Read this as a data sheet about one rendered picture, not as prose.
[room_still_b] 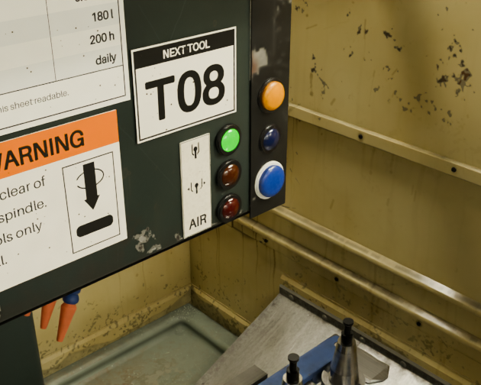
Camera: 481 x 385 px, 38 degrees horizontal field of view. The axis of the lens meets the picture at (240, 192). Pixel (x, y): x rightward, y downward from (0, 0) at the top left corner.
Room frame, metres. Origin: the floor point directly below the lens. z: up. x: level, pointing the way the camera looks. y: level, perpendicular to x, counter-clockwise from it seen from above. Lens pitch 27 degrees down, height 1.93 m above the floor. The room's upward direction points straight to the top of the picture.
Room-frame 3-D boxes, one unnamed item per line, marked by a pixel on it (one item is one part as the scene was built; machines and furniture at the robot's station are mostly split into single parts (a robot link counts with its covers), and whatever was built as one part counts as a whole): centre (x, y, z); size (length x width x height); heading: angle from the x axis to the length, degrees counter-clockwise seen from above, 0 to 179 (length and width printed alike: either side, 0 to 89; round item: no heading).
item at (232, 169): (0.54, 0.01, 1.67); 0.02 x 0.01 x 0.02; 133
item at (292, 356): (0.71, -0.07, 1.31); 0.02 x 0.02 x 0.03
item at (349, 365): (0.78, -0.15, 1.26); 0.04 x 0.04 x 0.07
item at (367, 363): (0.82, -0.19, 1.21); 0.07 x 0.05 x 0.01; 43
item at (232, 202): (0.54, 0.01, 1.64); 0.02 x 0.01 x 0.02; 133
